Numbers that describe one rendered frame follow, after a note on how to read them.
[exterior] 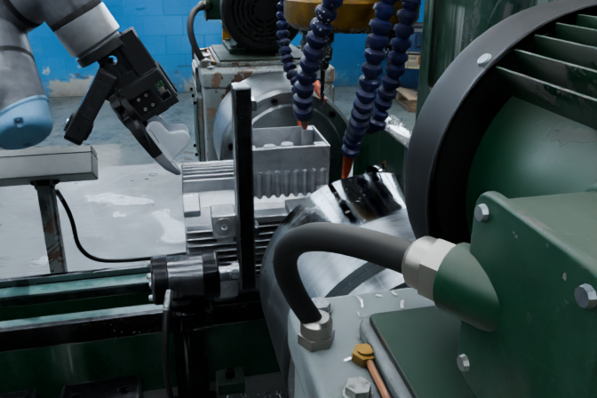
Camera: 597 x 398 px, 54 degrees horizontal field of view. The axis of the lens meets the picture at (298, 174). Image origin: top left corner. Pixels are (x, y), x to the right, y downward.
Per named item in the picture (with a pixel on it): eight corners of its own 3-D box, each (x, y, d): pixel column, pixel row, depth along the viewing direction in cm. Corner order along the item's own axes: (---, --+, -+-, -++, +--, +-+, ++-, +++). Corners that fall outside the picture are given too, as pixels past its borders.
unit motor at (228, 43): (280, 120, 166) (279, -38, 151) (307, 156, 136) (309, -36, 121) (188, 125, 161) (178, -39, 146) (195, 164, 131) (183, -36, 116)
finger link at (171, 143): (207, 163, 85) (171, 111, 81) (172, 185, 85) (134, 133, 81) (206, 156, 88) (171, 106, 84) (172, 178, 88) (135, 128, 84)
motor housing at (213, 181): (306, 245, 100) (306, 139, 94) (334, 306, 83) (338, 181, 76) (187, 256, 97) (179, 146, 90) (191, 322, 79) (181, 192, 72)
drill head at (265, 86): (312, 159, 144) (314, 56, 135) (359, 222, 110) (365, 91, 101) (209, 167, 138) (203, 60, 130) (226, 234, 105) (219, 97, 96)
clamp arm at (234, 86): (257, 276, 76) (252, 81, 67) (261, 289, 73) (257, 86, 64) (230, 280, 75) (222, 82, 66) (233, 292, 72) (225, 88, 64)
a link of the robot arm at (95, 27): (49, 35, 74) (59, 27, 81) (72, 67, 76) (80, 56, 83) (99, 3, 74) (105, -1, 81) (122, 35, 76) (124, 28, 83)
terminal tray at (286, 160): (312, 169, 91) (313, 124, 89) (330, 195, 81) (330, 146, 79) (234, 174, 89) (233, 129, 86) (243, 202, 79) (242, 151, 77)
